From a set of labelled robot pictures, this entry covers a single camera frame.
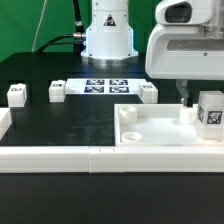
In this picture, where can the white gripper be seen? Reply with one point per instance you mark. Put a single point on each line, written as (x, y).
(187, 43)

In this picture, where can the white square tabletop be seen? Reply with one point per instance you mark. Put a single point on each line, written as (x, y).
(160, 125)

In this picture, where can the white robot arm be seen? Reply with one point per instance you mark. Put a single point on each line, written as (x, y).
(109, 38)

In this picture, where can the white base tag plate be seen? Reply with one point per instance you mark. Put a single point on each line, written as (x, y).
(103, 86)

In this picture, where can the white U-shaped obstacle fence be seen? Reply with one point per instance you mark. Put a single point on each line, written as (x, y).
(99, 159)

